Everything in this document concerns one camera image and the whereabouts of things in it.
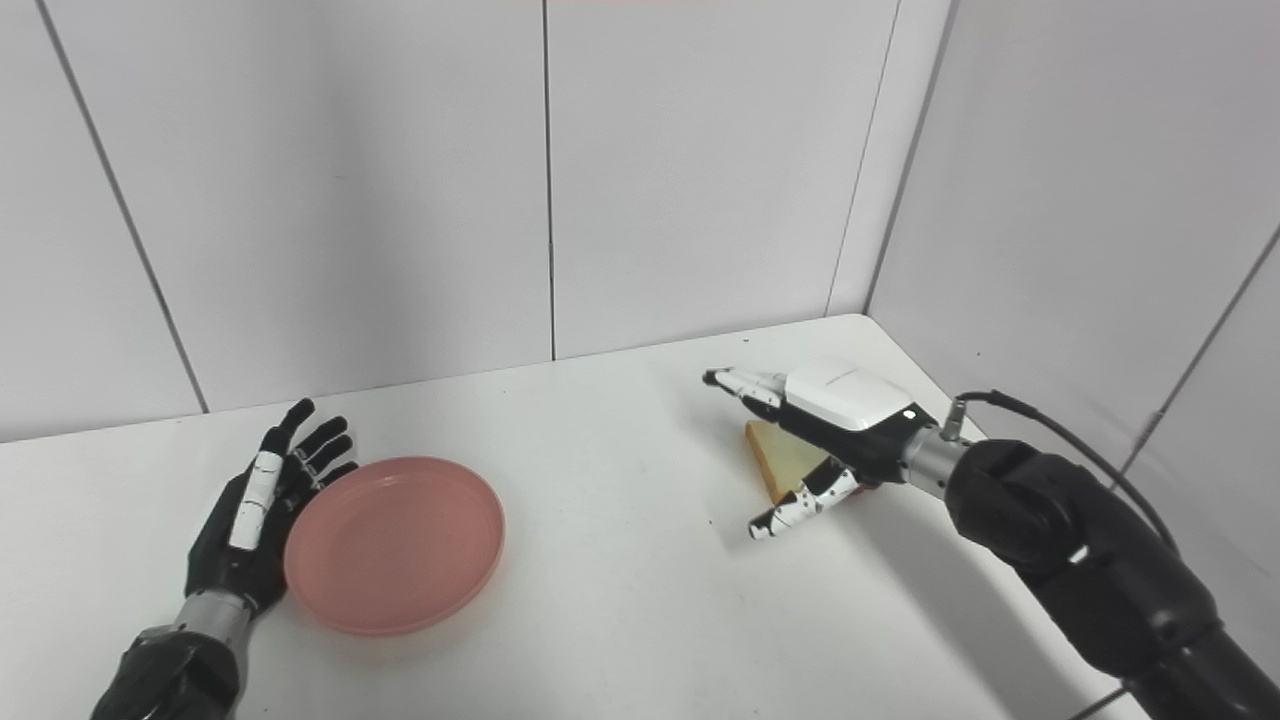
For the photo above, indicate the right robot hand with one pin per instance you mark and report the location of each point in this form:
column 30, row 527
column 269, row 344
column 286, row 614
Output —
column 835, row 420

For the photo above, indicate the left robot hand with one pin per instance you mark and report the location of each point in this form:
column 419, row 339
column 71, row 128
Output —
column 255, row 510

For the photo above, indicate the slice of bread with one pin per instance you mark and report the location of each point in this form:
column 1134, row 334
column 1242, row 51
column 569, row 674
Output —
column 785, row 460

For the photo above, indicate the pink plate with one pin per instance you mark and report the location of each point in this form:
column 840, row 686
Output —
column 394, row 545

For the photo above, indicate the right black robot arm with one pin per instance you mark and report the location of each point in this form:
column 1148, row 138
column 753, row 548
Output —
column 1090, row 560

